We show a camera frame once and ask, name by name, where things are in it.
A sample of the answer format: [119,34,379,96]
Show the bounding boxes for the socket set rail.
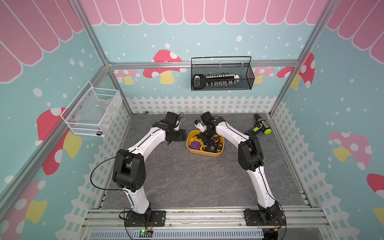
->
[191,74,240,90]

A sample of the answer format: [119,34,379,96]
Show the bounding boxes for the black wire wall basket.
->
[191,56,255,91]

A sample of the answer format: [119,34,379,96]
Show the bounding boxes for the small green circuit board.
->
[139,230,154,238]

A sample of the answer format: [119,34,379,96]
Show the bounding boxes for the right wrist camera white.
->
[195,120,207,133]

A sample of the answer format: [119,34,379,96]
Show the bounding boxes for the purple tape measure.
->
[189,141,202,151]

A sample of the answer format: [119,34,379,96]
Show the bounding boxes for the white wire wall basket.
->
[61,82,123,137]

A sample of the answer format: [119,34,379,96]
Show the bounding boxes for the yellow storage box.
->
[186,130,225,157]

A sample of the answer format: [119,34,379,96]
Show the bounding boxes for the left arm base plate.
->
[123,209,167,228]

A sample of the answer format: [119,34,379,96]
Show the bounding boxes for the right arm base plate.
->
[243,209,286,228]

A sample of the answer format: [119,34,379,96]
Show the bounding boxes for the green black cordless drill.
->
[245,114,272,136]

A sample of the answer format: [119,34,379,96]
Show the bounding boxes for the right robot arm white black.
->
[195,112,286,225]

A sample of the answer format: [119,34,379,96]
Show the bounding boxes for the grey slotted cable duct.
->
[89,229,265,240]

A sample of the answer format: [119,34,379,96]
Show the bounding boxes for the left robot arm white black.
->
[112,112,186,224]

